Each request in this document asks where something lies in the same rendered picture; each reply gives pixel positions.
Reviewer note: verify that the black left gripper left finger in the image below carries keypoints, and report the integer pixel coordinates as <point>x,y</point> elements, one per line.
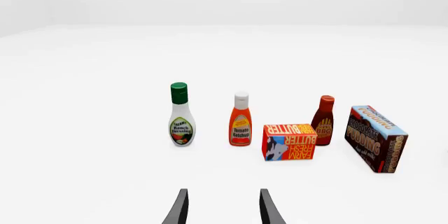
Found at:
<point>178,209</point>

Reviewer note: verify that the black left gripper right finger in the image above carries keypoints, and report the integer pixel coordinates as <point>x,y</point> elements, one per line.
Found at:
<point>269,209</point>

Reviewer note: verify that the red butter box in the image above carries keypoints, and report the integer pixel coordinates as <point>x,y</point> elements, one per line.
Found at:
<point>288,142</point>

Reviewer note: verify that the red tomato ketchup bottle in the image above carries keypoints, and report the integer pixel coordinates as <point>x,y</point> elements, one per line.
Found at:
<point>240,124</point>

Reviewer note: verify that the white ranch dressing bottle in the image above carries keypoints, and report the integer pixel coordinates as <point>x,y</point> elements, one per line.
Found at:
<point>182,119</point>

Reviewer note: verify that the dark red BBQ sauce bottle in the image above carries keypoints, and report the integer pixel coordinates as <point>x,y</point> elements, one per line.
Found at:
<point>323,124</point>

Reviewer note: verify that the brown chocolate pudding box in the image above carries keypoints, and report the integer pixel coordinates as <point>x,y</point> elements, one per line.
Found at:
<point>374,140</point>

